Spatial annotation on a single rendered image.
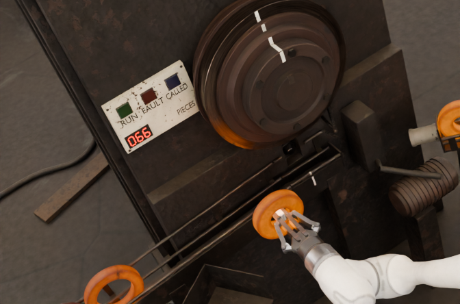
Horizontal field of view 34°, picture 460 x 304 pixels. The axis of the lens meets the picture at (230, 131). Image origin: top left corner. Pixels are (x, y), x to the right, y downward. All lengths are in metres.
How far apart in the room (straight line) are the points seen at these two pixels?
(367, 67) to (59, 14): 1.04
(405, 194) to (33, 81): 2.97
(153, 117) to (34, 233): 1.78
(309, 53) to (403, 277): 0.64
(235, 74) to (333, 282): 0.61
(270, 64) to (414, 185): 0.78
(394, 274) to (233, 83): 0.66
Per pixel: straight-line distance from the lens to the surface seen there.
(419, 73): 3.84
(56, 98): 4.67
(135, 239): 3.54
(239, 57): 2.06
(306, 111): 2.19
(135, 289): 2.41
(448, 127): 2.50
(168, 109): 2.22
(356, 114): 2.46
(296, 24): 2.11
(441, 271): 1.71
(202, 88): 2.11
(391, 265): 2.02
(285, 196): 2.15
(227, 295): 2.36
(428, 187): 2.59
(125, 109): 2.15
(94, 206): 3.81
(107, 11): 2.04
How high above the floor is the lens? 2.41
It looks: 39 degrees down
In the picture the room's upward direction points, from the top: 23 degrees counter-clockwise
